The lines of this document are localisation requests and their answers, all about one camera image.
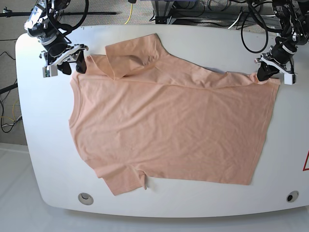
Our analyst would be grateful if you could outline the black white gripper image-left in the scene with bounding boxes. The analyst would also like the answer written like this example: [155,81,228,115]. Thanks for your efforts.
[40,40,88,75]

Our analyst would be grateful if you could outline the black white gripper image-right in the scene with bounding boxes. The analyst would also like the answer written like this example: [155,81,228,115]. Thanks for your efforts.
[255,44,296,81]

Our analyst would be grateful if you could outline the peach pink T-shirt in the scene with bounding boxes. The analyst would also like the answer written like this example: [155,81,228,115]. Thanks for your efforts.
[69,34,281,195]

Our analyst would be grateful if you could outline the black tripod stand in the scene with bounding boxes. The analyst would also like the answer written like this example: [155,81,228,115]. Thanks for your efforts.
[0,0,117,32]

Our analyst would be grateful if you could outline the red triangle sticker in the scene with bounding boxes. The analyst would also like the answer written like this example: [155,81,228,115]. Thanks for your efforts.
[303,152,309,171]

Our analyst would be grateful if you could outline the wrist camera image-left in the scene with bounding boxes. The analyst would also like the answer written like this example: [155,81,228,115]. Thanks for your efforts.
[42,65,58,78]

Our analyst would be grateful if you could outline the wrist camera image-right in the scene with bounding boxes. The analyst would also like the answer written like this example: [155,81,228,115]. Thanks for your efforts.
[284,72,297,85]

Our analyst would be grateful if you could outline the black floor cables left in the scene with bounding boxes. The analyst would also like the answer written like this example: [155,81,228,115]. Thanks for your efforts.
[0,50,22,133]

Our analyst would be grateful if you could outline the white cable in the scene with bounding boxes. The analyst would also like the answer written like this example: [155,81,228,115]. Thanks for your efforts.
[228,11,244,29]

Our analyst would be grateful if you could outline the yellow cable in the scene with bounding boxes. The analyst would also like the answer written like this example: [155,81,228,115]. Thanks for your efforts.
[125,0,137,25]

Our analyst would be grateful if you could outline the aluminium frame stand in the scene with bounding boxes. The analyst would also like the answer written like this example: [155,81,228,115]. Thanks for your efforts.
[150,0,281,34]

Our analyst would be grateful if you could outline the right table cable grommet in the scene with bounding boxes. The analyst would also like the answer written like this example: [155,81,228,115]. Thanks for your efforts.
[286,190,299,203]

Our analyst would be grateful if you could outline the table cable grommet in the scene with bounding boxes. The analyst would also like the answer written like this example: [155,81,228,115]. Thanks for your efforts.
[286,190,299,203]
[78,193,94,205]

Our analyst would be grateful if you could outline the left table cable grommet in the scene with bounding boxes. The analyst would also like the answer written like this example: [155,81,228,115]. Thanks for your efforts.
[78,193,94,205]

